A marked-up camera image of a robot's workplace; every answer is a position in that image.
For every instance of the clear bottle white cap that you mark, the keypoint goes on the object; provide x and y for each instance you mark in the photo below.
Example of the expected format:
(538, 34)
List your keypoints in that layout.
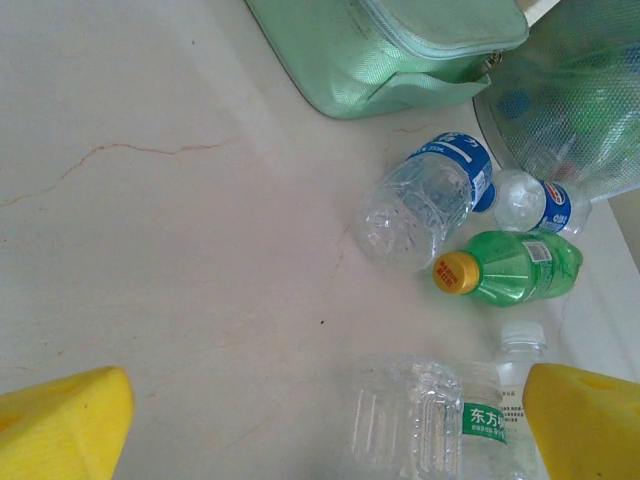
(520, 340)

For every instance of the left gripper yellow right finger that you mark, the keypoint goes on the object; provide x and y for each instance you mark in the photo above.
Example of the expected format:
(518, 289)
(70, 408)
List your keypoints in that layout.
(590, 430)

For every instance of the mint green zip pouch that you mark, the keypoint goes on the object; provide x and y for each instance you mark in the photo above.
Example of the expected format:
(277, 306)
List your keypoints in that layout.
(380, 50)

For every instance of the small clear bottle Pepsi label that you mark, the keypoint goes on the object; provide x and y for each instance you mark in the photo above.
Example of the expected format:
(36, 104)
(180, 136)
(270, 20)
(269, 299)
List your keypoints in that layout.
(555, 205)

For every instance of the clear bottle blue label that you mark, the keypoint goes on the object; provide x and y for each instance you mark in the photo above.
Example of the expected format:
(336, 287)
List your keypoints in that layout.
(420, 210)

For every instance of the round mesh bin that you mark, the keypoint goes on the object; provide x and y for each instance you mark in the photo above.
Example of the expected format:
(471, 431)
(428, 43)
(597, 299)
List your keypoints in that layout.
(575, 100)

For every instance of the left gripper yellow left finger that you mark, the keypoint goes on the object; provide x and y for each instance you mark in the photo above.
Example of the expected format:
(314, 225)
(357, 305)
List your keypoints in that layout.
(55, 430)

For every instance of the green bottle yellow cap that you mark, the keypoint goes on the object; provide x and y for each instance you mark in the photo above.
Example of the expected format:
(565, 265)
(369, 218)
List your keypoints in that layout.
(520, 270)

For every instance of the clear bottle green white label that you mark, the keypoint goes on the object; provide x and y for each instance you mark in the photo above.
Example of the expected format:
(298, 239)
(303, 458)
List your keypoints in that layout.
(400, 415)

